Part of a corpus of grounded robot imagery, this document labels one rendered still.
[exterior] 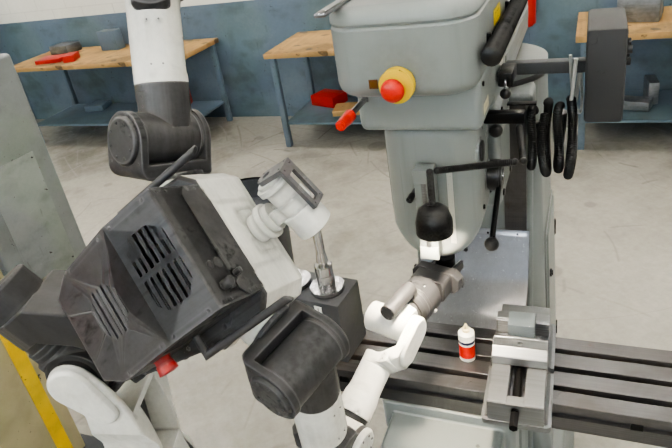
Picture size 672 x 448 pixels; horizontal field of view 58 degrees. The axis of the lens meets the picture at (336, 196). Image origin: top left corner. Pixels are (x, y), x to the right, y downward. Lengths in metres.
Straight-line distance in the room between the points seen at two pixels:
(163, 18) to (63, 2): 6.62
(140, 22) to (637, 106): 4.41
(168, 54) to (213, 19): 5.46
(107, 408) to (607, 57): 1.21
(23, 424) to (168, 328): 1.99
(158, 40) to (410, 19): 0.41
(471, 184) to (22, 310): 0.86
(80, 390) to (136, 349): 0.26
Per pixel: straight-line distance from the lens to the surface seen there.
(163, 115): 1.04
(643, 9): 4.97
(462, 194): 1.27
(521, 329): 1.52
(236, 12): 6.35
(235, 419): 2.97
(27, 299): 1.18
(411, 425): 1.64
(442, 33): 1.01
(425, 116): 1.16
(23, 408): 2.82
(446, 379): 1.58
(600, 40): 1.43
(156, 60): 1.05
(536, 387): 1.47
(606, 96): 1.46
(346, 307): 1.58
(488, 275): 1.85
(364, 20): 1.04
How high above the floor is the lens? 2.07
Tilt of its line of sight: 27 degrees down
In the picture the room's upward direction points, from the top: 10 degrees counter-clockwise
